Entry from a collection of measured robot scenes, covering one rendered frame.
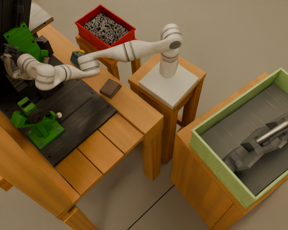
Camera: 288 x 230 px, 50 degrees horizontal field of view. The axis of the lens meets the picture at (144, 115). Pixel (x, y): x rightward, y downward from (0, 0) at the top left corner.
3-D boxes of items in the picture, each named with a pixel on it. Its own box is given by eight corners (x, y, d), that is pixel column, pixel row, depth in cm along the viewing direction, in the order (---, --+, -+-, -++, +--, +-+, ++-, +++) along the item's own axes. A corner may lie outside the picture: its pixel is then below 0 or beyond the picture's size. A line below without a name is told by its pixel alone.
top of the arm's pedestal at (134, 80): (162, 49, 191) (162, 45, 188) (205, 76, 180) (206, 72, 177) (128, 83, 180) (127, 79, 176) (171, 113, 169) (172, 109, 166)
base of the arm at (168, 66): (167, 61, 176) (169, 41, 161) (178, 71, 173) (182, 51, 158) (155, 70, 173) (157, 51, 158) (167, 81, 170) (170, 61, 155)
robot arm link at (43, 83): (44, 94, 121) (66, 87, 133) (47, 73, 118) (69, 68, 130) (30, 87, 123) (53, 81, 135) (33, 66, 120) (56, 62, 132)
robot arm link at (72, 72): (56, 87, 134) (49, 68, 133) (90, 77, 157) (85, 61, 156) (72, 82, 130) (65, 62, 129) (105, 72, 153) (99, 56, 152)
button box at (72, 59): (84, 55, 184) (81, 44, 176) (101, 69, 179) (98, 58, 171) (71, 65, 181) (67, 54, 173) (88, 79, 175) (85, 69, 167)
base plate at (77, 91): (2, 12, 202) (0, 9, 201) (117, 112, 162) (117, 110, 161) (-57, 49, 188) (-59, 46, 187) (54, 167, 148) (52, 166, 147)
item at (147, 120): (10, 3, 226) (2, -15, 213) (163, 128, 171) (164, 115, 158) (-6, 13, 221) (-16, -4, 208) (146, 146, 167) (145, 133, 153)
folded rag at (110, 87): (110, 80, 170) (109, 76, 168) (122, 86, 168) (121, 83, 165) (99, 92, 166) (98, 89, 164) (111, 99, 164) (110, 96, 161)
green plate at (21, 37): (37, 51, 163) (16, 16, 147) (45, 57, 158) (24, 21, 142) (19, 64, 159) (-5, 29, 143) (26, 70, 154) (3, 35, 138)
